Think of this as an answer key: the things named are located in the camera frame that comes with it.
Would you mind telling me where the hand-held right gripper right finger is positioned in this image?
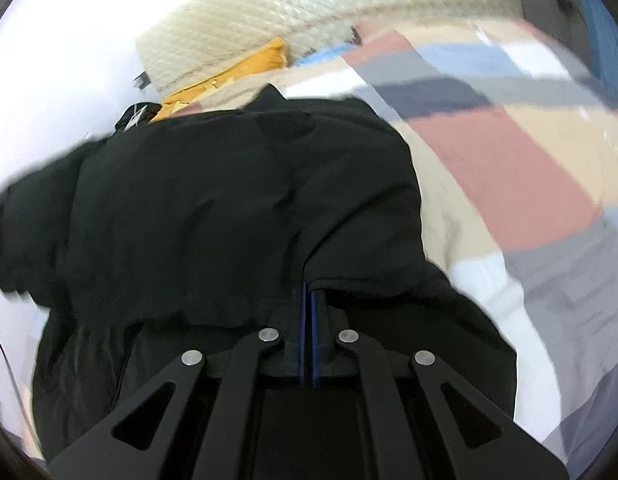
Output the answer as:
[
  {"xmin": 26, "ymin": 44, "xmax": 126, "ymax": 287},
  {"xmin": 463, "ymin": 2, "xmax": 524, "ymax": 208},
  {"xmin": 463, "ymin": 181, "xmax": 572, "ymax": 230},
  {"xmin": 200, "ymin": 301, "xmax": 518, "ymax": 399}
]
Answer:
[{"xmin": 313, "ymin": 285, "xmax": 570, "ymax": 480}]

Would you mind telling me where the yellow crown pillow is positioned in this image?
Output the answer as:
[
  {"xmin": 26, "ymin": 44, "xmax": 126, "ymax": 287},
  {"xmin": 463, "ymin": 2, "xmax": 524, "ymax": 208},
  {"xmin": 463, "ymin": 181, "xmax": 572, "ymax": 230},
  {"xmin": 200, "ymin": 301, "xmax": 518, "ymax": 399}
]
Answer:
[{"xmin": 151, "ymin": 37, "xmax": 288, "ymax": 122}]

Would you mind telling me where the light blue pillow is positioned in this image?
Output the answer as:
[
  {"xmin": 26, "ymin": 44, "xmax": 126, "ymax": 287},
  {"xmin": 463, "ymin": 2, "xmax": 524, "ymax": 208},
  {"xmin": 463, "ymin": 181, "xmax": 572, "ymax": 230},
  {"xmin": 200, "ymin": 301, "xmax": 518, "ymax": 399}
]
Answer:
[{"xmin": 293, "ymin": 42, "xmax": 361, "ymax": 67}]

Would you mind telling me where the cream quilted headboard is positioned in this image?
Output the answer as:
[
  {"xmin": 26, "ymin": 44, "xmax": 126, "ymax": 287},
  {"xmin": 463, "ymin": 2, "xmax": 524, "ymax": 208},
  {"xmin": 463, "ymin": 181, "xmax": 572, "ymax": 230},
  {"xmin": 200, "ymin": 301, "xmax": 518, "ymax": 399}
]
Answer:
[{"xmin": 135, "ymin": 0, "xmax": 520, "ymax": 97}]

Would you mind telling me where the blue towel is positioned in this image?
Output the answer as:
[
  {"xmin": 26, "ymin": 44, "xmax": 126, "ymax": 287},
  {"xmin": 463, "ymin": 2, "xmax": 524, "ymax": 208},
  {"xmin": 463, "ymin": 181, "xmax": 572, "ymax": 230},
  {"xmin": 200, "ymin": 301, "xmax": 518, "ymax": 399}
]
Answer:
[{"xmin": 580, "ymin": 0, "xmax": 618, "ymax": 107}]

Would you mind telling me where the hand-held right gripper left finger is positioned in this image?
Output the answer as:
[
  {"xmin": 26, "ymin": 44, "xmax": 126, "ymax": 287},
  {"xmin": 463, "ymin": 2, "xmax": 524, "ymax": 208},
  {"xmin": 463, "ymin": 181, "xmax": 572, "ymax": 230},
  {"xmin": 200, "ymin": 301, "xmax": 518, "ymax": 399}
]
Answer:
[{"xmin": 49, "ymin": 282, "xmax": 308, "ymax": 480}]

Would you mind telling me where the black jacket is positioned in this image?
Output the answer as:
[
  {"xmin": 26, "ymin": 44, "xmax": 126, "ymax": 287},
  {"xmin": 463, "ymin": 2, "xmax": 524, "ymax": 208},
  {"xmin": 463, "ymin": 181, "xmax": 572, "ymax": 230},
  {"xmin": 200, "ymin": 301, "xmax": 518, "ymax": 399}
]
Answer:
[{"xmin": 0, "ymin": 84, "xmax": 519, "ymax": 480}]

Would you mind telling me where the black bag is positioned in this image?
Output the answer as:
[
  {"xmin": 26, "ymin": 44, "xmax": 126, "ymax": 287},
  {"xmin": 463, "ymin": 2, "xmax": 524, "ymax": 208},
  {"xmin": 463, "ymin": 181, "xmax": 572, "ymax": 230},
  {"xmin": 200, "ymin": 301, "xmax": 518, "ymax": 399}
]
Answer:
[{"xmin": 115, "ymin": 102, "xmax": 163, "ymax": 134}]

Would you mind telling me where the checkered bed blanket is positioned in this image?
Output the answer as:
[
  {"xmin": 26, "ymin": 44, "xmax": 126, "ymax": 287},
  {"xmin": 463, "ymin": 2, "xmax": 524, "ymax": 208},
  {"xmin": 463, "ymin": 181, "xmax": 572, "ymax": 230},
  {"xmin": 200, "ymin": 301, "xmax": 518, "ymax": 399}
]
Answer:
[{"xmin": 154, "ymin": 17, "xmax": 618, "ymax": 463}]

